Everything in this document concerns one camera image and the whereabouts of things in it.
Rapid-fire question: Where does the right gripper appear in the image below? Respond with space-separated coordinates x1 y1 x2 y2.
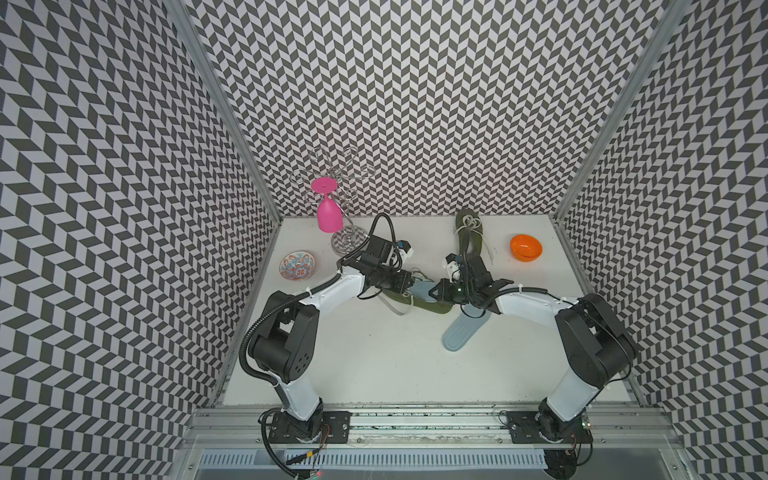
427 278 475 304

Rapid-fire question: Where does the olive green shoe with laces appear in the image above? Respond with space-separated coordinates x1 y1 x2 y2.
378 268 452 317

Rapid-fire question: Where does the grey-blue insole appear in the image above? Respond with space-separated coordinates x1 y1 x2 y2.
410 280 441 304
441 304 491 352

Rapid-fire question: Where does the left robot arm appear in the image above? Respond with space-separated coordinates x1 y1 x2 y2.
238 235 414 442

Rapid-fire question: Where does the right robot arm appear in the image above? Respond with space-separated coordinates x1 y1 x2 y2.
428 254 639 443

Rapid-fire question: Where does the orange bowl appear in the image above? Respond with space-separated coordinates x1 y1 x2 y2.
509 234 543 262

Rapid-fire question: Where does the pink plastic wine glass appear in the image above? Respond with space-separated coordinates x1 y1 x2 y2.
311 176 344 233

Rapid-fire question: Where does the patterned small plate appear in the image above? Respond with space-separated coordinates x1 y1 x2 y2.
278 250 316 281

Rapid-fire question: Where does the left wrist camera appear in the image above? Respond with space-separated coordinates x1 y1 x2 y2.
394 240 414 262

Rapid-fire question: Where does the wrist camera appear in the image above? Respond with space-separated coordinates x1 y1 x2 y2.
444 253 464 283
394 240 414 262

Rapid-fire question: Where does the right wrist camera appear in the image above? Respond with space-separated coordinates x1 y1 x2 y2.
444 253 464 283

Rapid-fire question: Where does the wire glass rack stand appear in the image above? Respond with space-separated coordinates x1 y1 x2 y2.
294 147 375 257

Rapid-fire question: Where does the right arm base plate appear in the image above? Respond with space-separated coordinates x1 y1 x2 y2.
506 411 594 446

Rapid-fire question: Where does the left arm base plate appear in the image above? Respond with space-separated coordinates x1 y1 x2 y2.
267 411 351 444

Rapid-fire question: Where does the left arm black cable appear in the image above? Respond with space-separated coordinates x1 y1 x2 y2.
257 410 319 480

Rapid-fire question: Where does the aluminium mounting rail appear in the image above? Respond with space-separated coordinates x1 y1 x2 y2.
179 404 685 451

